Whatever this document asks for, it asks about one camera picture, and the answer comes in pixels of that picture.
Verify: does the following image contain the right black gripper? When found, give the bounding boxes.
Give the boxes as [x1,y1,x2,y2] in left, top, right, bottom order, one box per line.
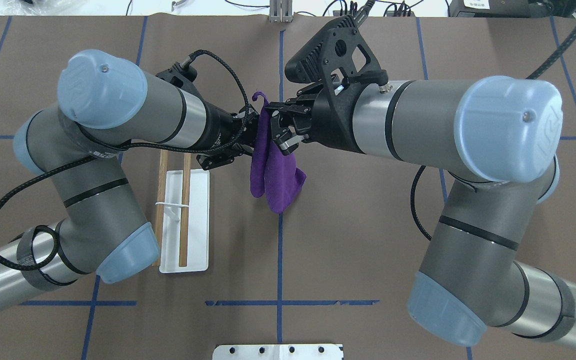
[265,82,368,155]

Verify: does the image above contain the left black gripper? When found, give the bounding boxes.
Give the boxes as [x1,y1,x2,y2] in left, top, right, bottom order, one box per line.
[196,103,259,171]

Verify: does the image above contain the purple microfiber towel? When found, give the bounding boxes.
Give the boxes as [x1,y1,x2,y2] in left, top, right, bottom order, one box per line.
[250,91,307,214]

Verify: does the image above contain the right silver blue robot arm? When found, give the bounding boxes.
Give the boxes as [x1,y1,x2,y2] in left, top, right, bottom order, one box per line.
[265,71,576,349]

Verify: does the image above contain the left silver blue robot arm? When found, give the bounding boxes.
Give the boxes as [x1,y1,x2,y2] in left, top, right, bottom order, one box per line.
[0,49,256,312]

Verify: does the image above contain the lower wooden rack rod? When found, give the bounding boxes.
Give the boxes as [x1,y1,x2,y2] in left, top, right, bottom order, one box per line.
[153,150,169,265]

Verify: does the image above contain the white towel rack base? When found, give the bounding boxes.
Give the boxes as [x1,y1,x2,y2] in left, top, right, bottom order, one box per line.
[156,169,210,274]

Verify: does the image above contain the black computer box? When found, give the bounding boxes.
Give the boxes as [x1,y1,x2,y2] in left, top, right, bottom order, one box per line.
[448,0,576,19]

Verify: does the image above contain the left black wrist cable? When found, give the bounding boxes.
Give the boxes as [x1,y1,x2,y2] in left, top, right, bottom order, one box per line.
[0,49,252,272]

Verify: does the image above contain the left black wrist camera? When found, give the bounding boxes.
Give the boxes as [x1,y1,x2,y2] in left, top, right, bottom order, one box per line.
[155,62,199,96]

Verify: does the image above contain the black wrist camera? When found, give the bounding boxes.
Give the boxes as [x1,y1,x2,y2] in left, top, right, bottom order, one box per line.
[284,15,388,86]
[155,62,199,96]

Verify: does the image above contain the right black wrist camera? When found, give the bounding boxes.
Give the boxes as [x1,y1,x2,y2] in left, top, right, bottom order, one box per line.
[284,15,388,86]

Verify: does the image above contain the aluminium frame post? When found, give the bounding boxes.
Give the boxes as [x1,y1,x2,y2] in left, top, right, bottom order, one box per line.
[269,0,294,23]

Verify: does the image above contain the white camera stand base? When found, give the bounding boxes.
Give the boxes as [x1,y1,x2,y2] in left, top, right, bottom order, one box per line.
[211,343,345,360]

